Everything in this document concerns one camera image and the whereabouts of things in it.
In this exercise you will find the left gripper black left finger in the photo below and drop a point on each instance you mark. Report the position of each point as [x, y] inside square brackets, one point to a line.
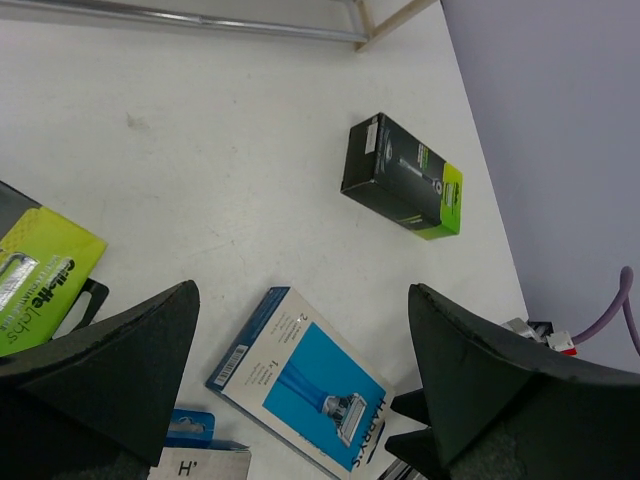
[97, 403]

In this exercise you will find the white chrome-bar shelf rack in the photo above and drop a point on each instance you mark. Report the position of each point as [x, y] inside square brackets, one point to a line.
[363, 34]

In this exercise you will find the grey Harry's box blue razor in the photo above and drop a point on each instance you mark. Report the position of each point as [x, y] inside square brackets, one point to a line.
[191, 452]

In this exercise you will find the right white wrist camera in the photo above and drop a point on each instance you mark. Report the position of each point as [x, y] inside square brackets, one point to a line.
[543, 333]

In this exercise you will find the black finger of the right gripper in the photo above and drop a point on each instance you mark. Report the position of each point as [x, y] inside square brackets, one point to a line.
[412, 405]
[418, 448]

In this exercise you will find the Harry's blade cartridge pack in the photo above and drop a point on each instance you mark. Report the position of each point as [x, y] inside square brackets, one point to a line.
[293, 374]

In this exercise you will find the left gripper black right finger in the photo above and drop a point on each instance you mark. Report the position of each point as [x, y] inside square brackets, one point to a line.
[487, 388]

